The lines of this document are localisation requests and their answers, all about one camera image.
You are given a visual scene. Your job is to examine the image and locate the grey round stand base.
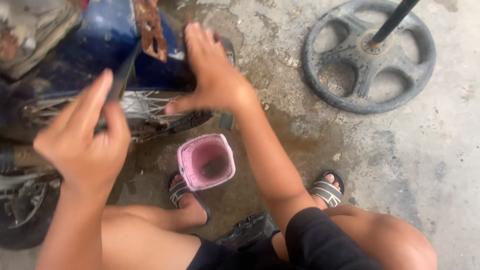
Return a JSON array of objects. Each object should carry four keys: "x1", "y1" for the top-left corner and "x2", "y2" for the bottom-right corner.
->
[{"x1": 302, "y1": 0, "x2": 437, "y2": 115}]

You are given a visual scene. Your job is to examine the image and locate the pink plastic basket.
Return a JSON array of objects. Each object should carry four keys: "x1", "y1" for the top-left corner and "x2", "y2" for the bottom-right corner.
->
[{"x1": 177, "y1": 133, "x2": 236, "y2": 192}]

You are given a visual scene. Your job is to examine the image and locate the black low stool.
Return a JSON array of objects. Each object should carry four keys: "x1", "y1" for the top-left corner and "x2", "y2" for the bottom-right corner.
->
[{"x1": 215, "y1": 212, "x2": 280, "y2": 250}]

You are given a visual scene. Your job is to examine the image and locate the dark metal tool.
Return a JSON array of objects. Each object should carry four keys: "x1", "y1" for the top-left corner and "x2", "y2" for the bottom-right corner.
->
[{"x1": 95, "y1": 41, "x2": 143, "y2": 132}]

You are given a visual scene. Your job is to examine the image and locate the person's left hand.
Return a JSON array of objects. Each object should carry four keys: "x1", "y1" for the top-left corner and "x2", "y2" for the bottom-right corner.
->
[{"x1": 33, "y1": 68, "x2": 131, "y2": 196}]

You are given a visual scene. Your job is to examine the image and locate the small grey flat piece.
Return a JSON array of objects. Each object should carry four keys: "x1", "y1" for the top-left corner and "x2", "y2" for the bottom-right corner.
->
[{"x1": 219, "y1": 112, "x2": 235, "y2": 130}]

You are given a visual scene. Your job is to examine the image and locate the rusty metal bracket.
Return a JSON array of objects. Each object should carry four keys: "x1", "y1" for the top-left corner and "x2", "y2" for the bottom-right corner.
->
[{"x1": 133, "y1": 0, "x2": 168, "y2": 63}]

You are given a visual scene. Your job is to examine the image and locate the blue motorcycle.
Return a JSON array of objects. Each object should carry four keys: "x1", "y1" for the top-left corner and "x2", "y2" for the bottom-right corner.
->
[{"x1": 0, "y1": 0, "x2": 237, "y2": 250}]

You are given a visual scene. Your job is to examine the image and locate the spoked motorcycle wheel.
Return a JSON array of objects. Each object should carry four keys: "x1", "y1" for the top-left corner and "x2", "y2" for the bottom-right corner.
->
[{"x1": 22, "y1": 90, "x2": 214, "y2": 143}]

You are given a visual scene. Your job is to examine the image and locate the striped sandal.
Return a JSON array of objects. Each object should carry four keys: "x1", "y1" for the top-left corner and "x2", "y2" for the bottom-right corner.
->
[
  {"x1": 167, "y1": 171, "x2": 212, "y2": 226},
  {"x1": 310, "y1": 169, "x2": 346, "y2": 208}
]

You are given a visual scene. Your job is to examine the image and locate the black stand pole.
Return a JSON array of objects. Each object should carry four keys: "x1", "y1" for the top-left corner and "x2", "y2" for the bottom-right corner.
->
[{"x1": 369, "y1": 0, "x2": 421, "y2": 46}]

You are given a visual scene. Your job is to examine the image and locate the person's right hand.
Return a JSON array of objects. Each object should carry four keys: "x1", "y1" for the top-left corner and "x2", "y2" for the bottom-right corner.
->
[{"x1": 165, "y1": 22, "x2": 259, "y2": 115}]

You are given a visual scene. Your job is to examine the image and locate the black shorts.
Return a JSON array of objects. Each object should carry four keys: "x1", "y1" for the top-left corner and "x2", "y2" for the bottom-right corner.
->
[{"x1": 186, "y1": 207, "x2": 383, "y2": 270}]

